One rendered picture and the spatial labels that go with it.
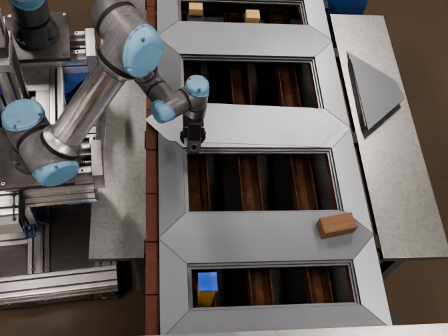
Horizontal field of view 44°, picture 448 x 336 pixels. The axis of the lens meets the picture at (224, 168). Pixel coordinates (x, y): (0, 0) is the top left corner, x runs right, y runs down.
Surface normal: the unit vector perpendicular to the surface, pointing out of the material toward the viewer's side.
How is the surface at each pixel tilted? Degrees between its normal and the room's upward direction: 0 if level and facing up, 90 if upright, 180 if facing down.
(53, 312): 0
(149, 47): 85
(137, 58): 84
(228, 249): 0
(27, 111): 8
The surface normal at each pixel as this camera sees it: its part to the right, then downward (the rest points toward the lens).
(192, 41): 0.11, -0.50
